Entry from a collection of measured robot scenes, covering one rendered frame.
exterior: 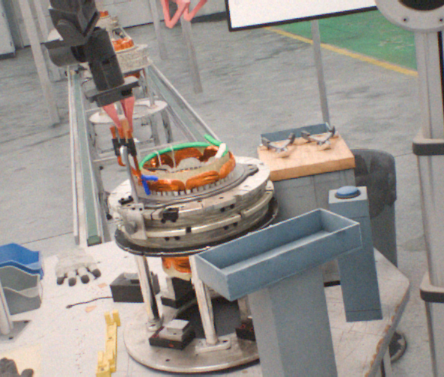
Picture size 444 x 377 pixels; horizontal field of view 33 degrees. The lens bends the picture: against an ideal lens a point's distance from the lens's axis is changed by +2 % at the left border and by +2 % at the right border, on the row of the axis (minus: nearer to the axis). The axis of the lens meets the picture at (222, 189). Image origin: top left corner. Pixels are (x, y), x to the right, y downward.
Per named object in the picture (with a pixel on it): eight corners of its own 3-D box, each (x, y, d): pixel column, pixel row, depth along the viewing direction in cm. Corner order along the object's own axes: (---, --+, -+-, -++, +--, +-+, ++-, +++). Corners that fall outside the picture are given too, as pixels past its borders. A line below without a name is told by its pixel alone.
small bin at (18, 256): (44, 260, 207) (37, 235, 205) (44, 280, 194) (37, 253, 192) (-18, 276, 205) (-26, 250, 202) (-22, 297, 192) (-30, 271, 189)
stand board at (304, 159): (258, 156, 174) (256, 146, 173) (339, 142, 173) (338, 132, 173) (263, 182, 155) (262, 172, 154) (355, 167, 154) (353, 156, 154)
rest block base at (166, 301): (202, 292, 167) (201, 284, 166) (177, 309, 161) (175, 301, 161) (186, 288, 170) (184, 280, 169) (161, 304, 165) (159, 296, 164)
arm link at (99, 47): (94, 29, 138) (111, 21, 142) (65, 34, 141) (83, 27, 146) (106, 66, 140) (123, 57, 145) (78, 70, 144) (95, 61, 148)
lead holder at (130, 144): (115, 155, 138) (111, 138, 137) (137, 150, 138) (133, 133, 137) (114, 160, 134) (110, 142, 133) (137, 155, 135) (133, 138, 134)
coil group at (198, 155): (174, 168, 154) (171, 149, 153) (204, 163, 155) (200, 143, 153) (175, 171, 153) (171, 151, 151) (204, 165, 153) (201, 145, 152)
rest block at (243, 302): (241, 322, 147) (236, 298, 145) (257, 308, 151) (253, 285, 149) (259, 326, 144) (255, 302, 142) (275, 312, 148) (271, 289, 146)
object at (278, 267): (256, 438, 120) (225, 275, 111) (224, 406, 129) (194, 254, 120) (380, 376, 130) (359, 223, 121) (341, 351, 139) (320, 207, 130)
